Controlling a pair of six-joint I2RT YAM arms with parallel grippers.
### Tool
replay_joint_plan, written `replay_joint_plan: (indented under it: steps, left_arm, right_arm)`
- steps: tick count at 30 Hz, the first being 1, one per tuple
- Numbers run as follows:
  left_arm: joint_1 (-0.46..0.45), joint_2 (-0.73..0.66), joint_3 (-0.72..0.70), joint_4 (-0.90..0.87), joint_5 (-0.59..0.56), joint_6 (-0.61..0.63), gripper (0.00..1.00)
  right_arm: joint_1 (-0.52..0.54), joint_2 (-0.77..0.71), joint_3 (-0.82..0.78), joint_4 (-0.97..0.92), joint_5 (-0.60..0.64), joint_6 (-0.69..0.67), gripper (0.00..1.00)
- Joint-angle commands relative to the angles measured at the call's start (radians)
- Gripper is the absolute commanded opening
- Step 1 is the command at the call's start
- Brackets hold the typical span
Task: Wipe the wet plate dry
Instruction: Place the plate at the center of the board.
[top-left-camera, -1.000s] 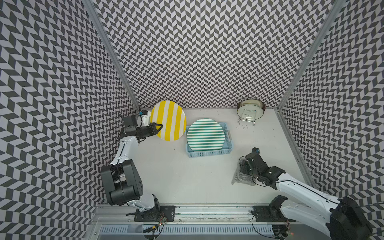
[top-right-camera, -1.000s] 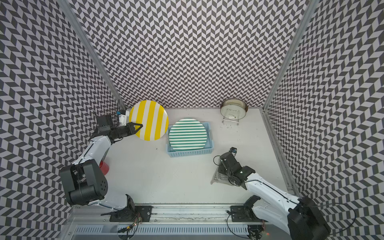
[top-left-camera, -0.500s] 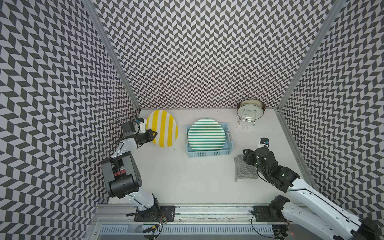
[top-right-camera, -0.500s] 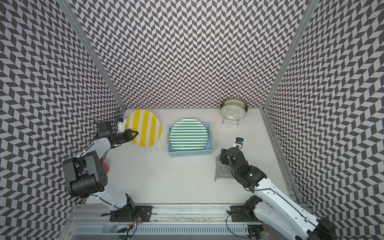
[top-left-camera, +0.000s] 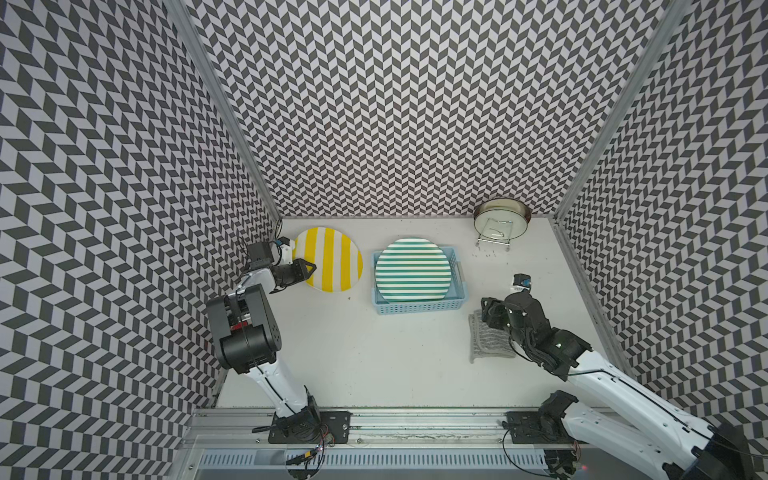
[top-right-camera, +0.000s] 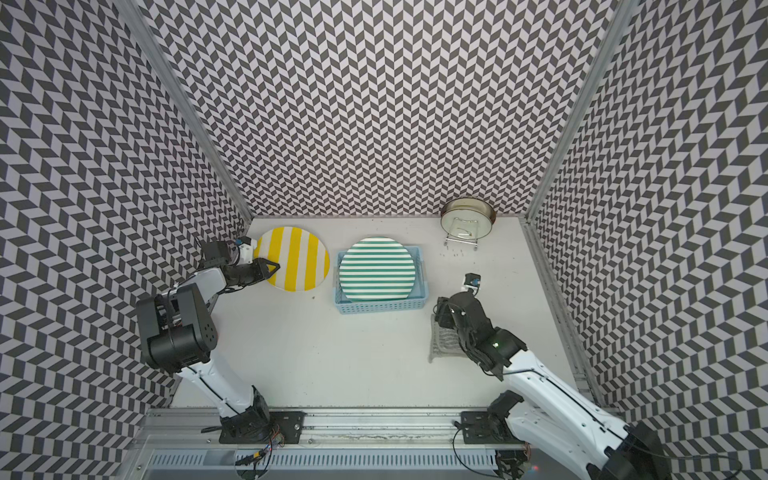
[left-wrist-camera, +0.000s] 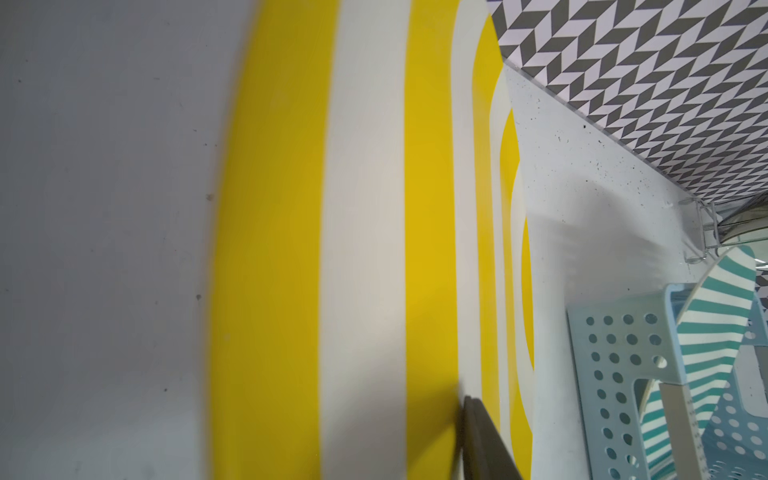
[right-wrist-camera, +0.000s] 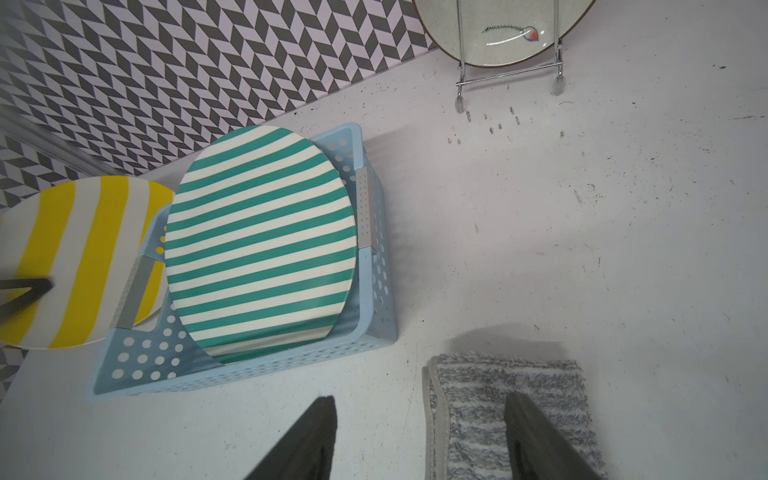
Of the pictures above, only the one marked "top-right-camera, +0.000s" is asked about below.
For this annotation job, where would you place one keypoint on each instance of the wire plate stand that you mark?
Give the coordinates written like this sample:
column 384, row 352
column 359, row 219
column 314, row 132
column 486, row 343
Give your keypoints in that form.
column 463, row 232

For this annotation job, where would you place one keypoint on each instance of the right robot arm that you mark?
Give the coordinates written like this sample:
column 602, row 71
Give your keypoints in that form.
column 591, row 442

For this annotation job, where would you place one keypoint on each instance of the round metal dish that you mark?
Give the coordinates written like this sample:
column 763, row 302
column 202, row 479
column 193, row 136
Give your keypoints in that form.
column 469, row 208

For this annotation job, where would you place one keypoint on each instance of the grey striped cloth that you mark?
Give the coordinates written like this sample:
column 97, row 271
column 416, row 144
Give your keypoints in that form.
column 444, row 342

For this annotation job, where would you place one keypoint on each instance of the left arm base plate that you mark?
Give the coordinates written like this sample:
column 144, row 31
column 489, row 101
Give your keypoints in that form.
column 254, row 428

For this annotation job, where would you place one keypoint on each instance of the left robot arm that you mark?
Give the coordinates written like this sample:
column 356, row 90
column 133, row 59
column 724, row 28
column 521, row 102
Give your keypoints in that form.
column 178, row 334

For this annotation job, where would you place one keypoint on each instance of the aluminium front rail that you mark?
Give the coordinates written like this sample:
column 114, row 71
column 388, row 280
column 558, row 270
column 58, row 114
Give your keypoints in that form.
column 377, row 428

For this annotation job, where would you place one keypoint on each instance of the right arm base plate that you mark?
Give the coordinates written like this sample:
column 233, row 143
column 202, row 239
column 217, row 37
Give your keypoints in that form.
column 484, row 428

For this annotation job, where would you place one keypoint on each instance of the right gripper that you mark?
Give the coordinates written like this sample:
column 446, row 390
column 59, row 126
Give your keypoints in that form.
column 443, row 314

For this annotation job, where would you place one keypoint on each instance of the green striped plate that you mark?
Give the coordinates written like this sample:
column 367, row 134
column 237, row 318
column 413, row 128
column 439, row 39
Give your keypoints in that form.
column 377, row 269

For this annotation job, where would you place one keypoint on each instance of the yellow striped plate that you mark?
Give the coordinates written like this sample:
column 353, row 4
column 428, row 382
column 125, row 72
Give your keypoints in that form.
column 303, row 259

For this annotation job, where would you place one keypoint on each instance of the light blue plastic basket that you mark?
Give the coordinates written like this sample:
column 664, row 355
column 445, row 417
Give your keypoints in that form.
column 416, row 300

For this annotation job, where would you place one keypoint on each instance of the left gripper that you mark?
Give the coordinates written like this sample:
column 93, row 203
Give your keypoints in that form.
column 262, row 271

